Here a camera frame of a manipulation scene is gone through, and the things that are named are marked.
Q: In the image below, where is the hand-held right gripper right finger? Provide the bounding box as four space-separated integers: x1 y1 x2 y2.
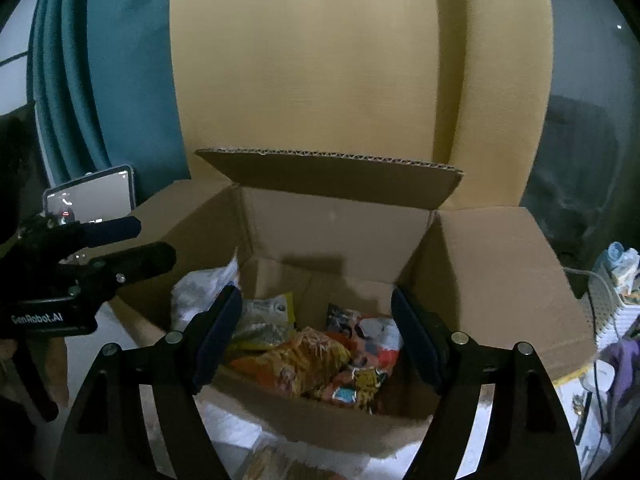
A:
390 287 583 480

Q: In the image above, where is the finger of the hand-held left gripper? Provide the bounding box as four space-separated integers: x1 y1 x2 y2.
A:
60 241 177 307
30 216 142 262

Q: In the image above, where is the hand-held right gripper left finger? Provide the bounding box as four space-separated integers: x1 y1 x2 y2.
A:
52 284 244 480

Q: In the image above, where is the yellow orange snack packet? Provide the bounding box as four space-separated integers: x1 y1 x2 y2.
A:
227 326 353 398

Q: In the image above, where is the cardboard box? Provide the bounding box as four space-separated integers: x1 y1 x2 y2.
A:
107 147 598 461

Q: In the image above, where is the smartphone with lit screen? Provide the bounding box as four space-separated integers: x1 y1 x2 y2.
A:
42 164 137 226

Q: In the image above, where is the red white snack packet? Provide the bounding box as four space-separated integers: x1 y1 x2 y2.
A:
325 302 403 368

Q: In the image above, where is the green white snack packet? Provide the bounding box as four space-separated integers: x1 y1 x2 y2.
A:
225 292 297 351

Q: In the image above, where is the white plastic packet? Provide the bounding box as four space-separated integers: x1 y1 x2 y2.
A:
172 257 241 331

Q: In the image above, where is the small colourful snack packet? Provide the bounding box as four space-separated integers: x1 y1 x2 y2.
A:
332 365 388 406

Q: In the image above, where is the brown snack packet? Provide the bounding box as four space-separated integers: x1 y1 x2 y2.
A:
240 445 341 480

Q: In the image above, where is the teal curtain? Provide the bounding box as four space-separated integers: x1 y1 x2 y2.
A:
27 0 193 191

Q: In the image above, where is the purple cloth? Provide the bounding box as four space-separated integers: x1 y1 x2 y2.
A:
607 335 640 436

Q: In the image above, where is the white blue packet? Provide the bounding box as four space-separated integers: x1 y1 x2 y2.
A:
595 241 640 306

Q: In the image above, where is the tan upright board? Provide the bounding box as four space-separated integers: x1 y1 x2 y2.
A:
169 0 553 211

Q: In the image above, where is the white cable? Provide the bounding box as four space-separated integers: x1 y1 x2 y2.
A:
565 265 621 341

